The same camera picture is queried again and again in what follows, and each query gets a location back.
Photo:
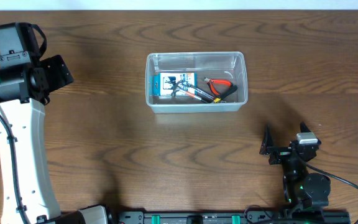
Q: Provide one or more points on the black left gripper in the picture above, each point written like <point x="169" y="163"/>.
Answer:
<point x="58" y="70"/>

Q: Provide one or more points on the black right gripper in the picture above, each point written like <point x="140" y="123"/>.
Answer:
<point x="284" y="152"/>

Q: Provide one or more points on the yellow black screwdriver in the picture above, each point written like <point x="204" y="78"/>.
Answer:
<point x="227" y="94"/>

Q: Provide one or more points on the silver ring wrench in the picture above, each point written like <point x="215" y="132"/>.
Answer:
<point x="208" y="97"/>

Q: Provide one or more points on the red handled pliers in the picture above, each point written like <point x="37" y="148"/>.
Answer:
<point x="217" y="85"/>

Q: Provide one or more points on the blue white screwdriver box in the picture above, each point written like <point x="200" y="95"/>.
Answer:
<point x="163" y="83"/>

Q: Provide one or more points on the orange black pen tool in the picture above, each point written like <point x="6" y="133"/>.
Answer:
<point x="177" y="88"/>

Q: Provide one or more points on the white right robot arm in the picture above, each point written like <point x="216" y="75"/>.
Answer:
<point x="306" y="192"/>

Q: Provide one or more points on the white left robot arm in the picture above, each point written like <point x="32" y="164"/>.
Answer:
<point x="27" y="189"/>

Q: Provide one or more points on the clear plastic container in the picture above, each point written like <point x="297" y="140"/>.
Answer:
<point x="217" y="65"/>

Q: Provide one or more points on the black rail with green clips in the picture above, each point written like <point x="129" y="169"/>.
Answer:
<point x="250" y="216"/>

